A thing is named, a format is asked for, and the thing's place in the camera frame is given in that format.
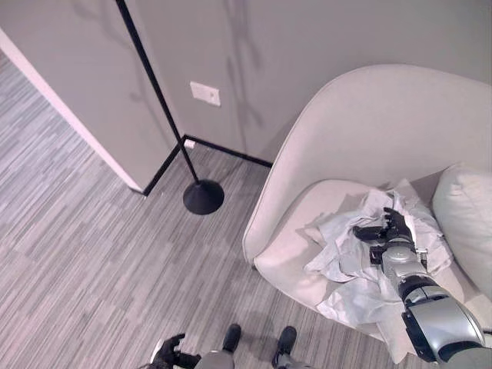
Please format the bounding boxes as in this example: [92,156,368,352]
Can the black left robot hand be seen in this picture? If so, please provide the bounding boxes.
[151,333,201,369]

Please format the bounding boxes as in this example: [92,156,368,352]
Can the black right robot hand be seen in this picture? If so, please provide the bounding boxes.
[352,207,417,245]

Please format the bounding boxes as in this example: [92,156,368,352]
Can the light grey garment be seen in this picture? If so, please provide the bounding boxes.
[295,178,455,365]

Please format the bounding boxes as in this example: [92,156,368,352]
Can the beige upholstered sofa chair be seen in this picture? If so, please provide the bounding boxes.
[242,64,492,343]

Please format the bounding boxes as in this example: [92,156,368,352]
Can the black clothes rack stand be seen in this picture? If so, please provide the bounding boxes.
[115,0,225,215]

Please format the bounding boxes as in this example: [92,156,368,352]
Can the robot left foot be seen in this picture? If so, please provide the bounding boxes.
[222,324,242,354]

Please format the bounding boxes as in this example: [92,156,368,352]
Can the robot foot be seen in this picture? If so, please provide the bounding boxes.
[222,324,242,354]
[271,325,298,367]

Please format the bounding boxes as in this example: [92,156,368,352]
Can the pale cushion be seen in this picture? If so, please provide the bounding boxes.
[431,162,492,301]

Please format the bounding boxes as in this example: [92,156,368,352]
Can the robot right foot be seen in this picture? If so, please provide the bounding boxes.
[271,325,298,367]

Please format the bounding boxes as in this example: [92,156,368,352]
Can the white wall outlet plate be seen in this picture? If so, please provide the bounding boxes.
[189,81,222,108]

